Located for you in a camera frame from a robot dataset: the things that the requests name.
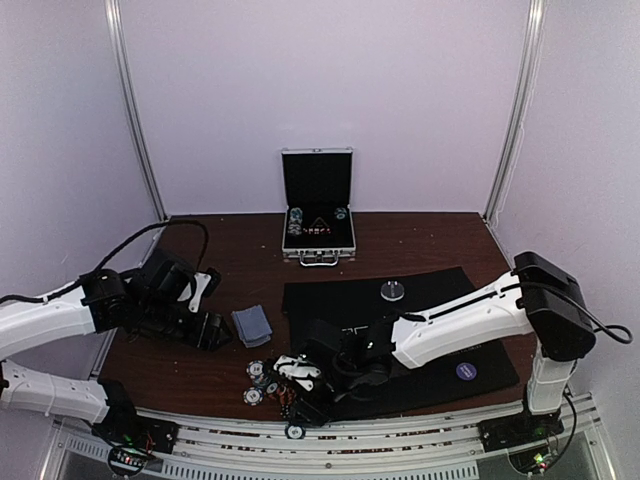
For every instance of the grey playing card deck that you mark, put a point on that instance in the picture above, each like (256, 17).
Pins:
(252, 326)

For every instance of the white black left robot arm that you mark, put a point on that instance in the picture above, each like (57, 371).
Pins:
(162, 300)

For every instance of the stack of poker chips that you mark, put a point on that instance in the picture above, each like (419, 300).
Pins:
(256, 372)

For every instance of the aluminium frame rail front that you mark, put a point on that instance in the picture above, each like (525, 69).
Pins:
(439, 446)

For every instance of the aluminium frame post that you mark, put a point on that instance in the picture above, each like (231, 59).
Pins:
(118, 42)
(515, 129)

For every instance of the black poker table mat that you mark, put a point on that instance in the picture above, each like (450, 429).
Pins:
(330, 321)

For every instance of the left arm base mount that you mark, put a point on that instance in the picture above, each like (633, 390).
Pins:
(135, 443)

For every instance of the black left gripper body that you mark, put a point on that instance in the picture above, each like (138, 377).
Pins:
(201, 336)

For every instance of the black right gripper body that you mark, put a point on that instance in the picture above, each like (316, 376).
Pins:
(310, 400)

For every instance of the black white chip on rail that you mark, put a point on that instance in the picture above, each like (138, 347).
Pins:
(295, 432)

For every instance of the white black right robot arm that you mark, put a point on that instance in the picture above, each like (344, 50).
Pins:
(372, 347)

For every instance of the white blue chip flat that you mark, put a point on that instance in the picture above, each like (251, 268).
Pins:
(253, 396)

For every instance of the chips row in case left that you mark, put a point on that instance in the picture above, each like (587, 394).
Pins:
(295, 220)

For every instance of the left aluminium frame post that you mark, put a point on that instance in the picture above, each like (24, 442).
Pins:
(118, 42)

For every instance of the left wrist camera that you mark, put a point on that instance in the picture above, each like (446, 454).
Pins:
(205, 284)

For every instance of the aluminium poker case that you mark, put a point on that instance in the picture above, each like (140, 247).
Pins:
(318, 181)

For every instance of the purple small blind button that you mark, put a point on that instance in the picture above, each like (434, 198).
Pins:
(466, 371)

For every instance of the right aluminium frame post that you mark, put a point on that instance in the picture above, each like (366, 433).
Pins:
(515, 129)

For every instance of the chips in case right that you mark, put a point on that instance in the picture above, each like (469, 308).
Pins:
(341, 213)

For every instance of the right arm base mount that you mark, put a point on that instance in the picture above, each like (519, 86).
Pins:
(531, 441)

